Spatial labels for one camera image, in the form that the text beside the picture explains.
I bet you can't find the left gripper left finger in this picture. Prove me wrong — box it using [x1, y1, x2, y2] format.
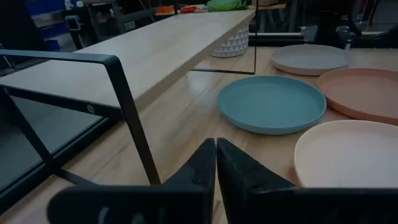
[46, 138, 216, 224]

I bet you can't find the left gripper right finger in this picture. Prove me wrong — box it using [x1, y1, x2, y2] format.
[216, 138, 398, 224]

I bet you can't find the light teal plate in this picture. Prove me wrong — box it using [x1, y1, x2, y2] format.
[216, 75, 327, 136]

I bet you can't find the peach plate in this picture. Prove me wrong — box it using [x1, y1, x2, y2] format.
[293, 119, 398, 189]

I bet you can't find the orange plate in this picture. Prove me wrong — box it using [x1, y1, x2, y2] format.
[317, 67, 398, 127]

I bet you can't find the grey plate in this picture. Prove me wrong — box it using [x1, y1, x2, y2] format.
[270, 44, 352, 77]

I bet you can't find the succulent in triangle-patterned pot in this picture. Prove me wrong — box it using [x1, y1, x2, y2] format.
[206, 0, 250, 58]

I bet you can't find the orange background object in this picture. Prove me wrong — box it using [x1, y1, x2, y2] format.
[156, 4, 175, 14]

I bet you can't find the phone on black stand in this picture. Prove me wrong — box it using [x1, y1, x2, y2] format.
[64, 14, 82, 32]

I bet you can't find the blue storage bin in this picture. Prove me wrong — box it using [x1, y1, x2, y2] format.
[24, 0, 68, 16]

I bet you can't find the wooden shelf with black frame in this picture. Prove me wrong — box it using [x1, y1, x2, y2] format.
[0, 0, 259, 187]

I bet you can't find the black aluminium table frame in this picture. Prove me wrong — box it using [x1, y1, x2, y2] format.
[0, 30, 398, 215]

